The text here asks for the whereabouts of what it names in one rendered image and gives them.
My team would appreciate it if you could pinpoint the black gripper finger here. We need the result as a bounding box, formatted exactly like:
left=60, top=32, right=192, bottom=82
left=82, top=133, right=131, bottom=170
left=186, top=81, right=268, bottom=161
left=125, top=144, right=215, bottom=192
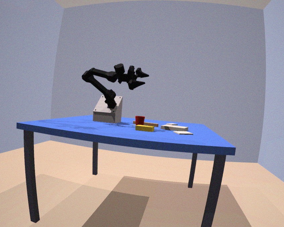
left=133, top=79, right=145, bottom=88
left=139, top=69, right=149, bottom=78

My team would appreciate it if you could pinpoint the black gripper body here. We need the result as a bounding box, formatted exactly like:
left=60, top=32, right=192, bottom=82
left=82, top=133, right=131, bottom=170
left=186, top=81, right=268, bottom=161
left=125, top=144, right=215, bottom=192
left=124, top=68, right=141, bottom=90

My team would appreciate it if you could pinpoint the yellow rectangular bar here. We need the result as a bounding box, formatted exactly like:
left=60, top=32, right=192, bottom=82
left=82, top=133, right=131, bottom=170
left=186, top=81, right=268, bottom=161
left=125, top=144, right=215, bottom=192
left=135, top=125, right=154, bottom=132

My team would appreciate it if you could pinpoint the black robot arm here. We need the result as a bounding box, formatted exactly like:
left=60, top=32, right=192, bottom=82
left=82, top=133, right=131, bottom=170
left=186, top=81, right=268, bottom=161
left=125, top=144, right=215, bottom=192
left=82, top=63, right=135, bottom=109

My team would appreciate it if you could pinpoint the beige flat rectangular block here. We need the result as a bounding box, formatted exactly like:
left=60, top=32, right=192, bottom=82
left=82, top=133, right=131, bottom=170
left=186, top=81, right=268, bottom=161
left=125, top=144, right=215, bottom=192
left=161, top=125, right=188, bottom=131

